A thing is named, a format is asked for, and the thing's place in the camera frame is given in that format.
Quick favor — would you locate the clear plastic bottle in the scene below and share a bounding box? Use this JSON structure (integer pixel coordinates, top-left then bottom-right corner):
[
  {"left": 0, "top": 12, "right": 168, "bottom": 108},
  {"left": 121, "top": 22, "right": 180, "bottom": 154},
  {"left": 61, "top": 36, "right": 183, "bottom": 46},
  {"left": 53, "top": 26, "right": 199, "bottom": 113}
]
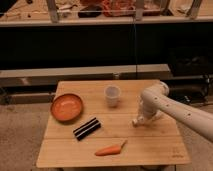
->
[{"left": 132, "top": 112, "right": 163, "bottom": 127}]

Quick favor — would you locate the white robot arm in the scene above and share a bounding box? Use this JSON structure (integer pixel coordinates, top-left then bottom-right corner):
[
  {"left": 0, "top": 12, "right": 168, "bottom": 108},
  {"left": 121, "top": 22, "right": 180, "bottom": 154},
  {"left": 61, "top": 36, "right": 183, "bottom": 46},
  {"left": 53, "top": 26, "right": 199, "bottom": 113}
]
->
[{"left": 132, "top": 82, "right": 213, "bottom": 143}]

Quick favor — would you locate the translucent plastic cup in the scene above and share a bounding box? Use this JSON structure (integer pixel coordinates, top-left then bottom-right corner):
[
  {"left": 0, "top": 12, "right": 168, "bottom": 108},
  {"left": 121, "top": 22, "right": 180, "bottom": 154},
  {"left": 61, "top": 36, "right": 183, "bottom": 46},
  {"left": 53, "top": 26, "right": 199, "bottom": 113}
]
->
[{"left": 104, "top": 85, "right": 121, "bottom": 107}]

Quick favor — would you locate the black striped rectangular block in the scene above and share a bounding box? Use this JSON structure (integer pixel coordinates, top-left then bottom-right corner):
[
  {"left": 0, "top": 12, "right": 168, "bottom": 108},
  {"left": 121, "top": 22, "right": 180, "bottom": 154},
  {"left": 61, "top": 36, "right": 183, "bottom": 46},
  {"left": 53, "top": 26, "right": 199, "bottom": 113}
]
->
[{"left": 73, "top": 118, "right": 101, "bottom": 141}]

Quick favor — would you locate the wooden folding table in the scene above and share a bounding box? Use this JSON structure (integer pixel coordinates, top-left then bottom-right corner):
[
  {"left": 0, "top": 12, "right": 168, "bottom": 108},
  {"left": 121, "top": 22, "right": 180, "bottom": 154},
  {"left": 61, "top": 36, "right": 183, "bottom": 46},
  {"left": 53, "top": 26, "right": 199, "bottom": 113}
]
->
[{"left": 37, "top": 80, "right": 190, "bottom": 168}]

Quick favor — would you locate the orange plate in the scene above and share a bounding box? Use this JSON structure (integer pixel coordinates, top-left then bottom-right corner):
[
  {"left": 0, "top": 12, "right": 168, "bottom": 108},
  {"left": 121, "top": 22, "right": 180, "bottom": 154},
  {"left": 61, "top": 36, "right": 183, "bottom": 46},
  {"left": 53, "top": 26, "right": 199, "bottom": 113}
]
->
[{"left": 50, "top": 94, "right": 83, "bottom": 122}]

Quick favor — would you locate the orange carrot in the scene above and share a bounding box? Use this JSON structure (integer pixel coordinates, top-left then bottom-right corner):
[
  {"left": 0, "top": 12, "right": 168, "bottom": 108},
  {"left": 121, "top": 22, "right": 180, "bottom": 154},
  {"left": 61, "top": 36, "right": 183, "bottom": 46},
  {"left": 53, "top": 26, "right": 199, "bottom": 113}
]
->
[{"left": 95, "top": 141, "right": 127, "bottom": 156}]

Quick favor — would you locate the long grey bench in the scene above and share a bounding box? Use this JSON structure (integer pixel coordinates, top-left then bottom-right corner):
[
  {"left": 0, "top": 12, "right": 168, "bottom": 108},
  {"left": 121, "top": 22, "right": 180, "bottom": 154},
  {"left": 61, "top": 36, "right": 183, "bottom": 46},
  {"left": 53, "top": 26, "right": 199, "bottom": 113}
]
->
[{"left": 0, "top": 64, "right": 172, "bottom": 87}]

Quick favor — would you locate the black hanging cable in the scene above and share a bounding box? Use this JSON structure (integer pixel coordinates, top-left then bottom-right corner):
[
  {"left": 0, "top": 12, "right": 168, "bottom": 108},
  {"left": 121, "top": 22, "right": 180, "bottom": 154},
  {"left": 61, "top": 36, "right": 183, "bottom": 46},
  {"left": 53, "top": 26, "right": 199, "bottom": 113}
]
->
[{"left": 132, "top": 16, "right": 139, "bottom": 80}]

